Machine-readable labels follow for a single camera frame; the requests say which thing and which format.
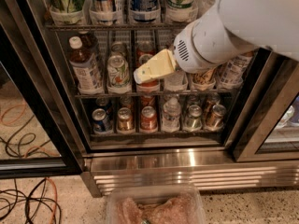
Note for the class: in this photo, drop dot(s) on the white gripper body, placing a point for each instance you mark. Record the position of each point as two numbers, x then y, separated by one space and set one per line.
186 56

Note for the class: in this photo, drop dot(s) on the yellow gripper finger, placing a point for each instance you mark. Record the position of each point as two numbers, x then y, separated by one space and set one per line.
159 66

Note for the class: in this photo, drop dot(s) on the blue pepsi can top shelf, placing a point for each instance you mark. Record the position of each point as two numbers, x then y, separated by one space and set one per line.
144 10

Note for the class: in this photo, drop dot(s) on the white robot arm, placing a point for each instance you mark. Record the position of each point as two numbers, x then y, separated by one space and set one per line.
274 25

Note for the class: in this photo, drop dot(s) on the water bottle middle shelf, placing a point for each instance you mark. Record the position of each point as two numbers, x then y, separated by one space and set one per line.
176 82

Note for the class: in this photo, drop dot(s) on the rear coca-cola can middle shelf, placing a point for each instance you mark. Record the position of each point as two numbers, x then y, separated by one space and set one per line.
145 47

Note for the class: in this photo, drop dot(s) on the coca-cola can shelf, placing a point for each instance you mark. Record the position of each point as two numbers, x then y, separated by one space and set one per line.
145 47
153 85

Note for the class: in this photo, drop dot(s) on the front coca-cola can middle shelf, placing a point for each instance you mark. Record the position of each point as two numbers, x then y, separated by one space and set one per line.
153 85

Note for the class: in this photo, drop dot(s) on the front orange can middle shelf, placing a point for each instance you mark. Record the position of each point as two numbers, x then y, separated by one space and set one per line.
204 80

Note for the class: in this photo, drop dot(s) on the water bottle bottom shelf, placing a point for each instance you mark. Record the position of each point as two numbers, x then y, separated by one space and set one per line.
170 115

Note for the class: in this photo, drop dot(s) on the rear white can middle shelf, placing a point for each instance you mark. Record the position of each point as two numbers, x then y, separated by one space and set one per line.
118 48

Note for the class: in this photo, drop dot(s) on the white green can middle shelf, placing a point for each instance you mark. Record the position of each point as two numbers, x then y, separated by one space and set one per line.
118 74

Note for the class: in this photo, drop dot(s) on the white green can shelf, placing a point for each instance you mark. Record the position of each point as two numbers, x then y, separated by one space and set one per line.
179 9
118 74

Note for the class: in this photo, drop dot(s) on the white green can top shelf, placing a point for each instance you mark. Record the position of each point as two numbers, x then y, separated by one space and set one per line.
179 9

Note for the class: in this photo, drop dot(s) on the rear bronze can bottom shelf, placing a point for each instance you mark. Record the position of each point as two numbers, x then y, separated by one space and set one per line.
211 100

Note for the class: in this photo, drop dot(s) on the bronze can shelf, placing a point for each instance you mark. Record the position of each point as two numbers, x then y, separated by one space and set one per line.
211 100
214 119

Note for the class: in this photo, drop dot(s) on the front red can bottom shelf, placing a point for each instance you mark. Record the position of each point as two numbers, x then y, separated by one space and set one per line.
148 119

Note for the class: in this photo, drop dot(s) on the front silver can bottom shelf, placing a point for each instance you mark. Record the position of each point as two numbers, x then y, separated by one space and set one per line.
192 121

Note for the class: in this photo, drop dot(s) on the front gold can bottom shelf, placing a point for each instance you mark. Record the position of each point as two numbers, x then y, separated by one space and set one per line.
125 120

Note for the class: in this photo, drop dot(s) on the rear blue can bottom shelf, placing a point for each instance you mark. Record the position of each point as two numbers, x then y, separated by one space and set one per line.
105 104

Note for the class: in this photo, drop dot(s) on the red bull can top shelf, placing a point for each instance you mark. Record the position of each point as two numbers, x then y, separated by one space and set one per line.
104 10

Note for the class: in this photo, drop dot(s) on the front bronze can bottom shelf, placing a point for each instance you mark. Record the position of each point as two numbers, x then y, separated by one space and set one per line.
214 119

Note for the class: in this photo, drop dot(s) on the front blue can bottom shelf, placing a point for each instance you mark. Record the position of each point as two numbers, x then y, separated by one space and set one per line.
101 121

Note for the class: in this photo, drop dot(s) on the stainless steel fridge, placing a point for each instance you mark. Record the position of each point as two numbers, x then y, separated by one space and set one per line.
203 158

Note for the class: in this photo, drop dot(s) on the right glass fridge door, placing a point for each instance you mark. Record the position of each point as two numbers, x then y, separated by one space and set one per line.
273 131

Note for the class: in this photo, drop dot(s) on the glass fridge door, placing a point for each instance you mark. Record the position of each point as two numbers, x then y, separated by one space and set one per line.
34 138
273 131

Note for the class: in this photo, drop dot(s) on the left glass fridge door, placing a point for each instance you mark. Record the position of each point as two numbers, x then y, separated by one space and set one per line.
34 138

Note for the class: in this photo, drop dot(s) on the left rear tea bottle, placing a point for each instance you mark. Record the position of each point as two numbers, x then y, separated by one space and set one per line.
89 40

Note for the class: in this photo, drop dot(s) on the left front tea bottle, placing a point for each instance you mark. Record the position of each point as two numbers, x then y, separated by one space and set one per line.
85 67

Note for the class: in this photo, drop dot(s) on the clear plastic container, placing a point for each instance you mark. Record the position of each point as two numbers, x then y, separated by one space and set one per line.
168 204

